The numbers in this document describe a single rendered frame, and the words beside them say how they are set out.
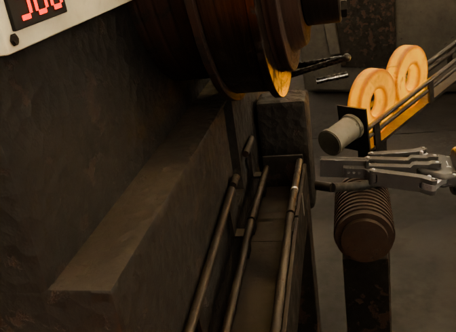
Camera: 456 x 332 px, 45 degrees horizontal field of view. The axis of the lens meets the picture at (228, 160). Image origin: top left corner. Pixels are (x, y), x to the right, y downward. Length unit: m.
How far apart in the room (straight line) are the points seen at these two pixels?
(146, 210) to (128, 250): 0.07
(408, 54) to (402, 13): 2.11
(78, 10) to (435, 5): 3.06
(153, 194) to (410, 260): 1.49
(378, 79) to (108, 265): 0.92
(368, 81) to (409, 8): 2.25
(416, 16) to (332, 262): 1.90
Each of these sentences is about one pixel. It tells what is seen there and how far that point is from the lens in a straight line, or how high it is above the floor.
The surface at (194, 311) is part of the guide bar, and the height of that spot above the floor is 0.74.
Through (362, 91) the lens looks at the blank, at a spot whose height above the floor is 0.75.
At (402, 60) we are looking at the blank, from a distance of 1.38.
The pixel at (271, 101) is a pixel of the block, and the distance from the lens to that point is 1.08.
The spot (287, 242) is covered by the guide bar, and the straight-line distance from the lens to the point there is 0.78.
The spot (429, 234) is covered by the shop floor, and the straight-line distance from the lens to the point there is 2.14.
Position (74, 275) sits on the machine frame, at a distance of 0.49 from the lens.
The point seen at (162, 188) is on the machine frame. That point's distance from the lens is 0.60.
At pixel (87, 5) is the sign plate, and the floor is 1.07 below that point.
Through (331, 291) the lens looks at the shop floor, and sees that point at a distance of 1.86.
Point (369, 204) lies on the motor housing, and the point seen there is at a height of 0.53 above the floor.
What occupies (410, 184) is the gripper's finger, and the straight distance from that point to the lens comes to 0.86.
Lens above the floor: 1.12
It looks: 23 degrees down
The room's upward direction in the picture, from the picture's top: 9 degrees counter-clockwise
